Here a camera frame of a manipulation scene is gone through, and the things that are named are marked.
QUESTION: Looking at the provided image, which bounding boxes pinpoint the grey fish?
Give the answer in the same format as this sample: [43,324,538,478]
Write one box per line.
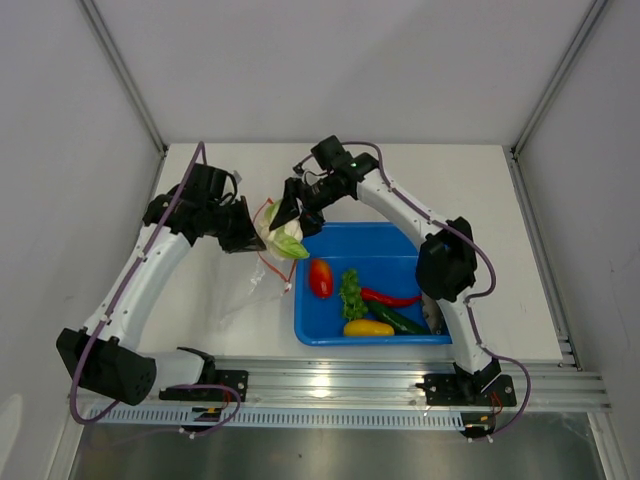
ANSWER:
[421,294,447,335]

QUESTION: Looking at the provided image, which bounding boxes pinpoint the green cucumber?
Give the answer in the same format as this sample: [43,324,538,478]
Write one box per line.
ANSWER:
[367,301,430,335]

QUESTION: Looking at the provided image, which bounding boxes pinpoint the red chili pepper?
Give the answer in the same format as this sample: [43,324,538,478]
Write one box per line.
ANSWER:
[360,287,422,308]

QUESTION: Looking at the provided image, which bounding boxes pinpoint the yellow mango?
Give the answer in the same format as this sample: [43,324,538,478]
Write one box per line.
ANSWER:
[343,319,395,337]

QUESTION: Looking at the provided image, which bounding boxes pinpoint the purple cable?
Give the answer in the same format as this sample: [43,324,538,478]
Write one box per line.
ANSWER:
[68,140,241,441]
[294,140,531,441]

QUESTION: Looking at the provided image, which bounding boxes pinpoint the red tomato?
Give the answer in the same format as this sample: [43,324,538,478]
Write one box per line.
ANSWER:
[308,258,334,299]

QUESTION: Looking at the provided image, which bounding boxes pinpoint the green grape bunch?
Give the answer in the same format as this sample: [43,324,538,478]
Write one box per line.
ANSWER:
[339,269,368,322]

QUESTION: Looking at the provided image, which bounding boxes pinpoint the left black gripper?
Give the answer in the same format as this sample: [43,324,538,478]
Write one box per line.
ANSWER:
[207,195,266,254]

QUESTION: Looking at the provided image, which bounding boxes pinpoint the blue plastic bin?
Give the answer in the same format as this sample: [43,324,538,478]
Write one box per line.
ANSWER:
[294,222,451,347]

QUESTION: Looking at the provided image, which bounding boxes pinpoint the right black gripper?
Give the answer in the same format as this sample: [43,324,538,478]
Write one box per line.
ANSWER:
[270,175,345,246]

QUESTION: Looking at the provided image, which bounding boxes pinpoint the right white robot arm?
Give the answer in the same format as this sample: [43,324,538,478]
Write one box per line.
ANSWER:
[269,136,501,404]

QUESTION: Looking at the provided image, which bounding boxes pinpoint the white cauliflower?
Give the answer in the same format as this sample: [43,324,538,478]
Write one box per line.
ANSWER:
[254,199,310,260]

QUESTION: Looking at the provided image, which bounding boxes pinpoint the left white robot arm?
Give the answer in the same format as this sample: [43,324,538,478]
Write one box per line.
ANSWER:
[56,163,265,405]

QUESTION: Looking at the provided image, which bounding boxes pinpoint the white slotted cable duct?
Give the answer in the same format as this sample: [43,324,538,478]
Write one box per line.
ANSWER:
[101,405,464,431]

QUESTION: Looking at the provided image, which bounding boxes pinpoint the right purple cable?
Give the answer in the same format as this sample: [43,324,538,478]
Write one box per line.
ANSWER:
[294,140,531,441]

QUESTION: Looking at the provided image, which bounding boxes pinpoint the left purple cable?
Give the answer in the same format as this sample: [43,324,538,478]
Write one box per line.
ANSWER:
[68,140,241,441]

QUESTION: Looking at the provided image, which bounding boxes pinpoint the clear zip bag orange zipper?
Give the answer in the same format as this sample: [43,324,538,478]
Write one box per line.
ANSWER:
[214,198,299,331]

